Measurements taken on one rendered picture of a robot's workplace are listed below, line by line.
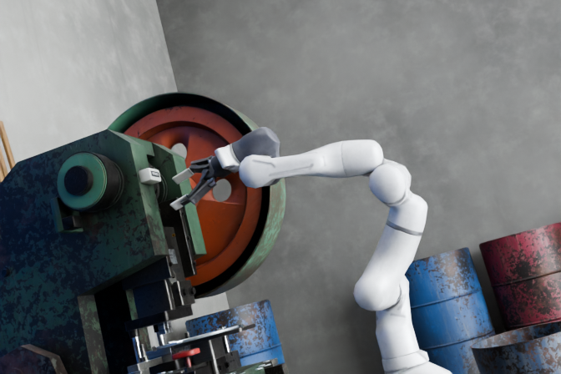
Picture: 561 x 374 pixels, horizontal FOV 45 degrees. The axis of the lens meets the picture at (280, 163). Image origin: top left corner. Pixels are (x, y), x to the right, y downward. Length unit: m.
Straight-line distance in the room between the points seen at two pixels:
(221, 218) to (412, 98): 3.15
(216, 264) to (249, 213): 0.23
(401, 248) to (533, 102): 3.62
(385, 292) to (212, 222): 0.94
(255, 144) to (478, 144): 3.52
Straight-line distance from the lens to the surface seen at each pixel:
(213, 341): 2.28
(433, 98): 5.54
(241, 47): 6.06
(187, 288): 2.34
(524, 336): 3.04
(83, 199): 2.16
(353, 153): 2.01
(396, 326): 2.05
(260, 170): 2.01
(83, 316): 2.32
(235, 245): 2.61
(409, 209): 1.99
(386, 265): 2.00
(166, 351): 2.30
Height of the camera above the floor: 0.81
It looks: 12 degrees up
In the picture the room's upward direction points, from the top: 15 degrees counter-clockwise
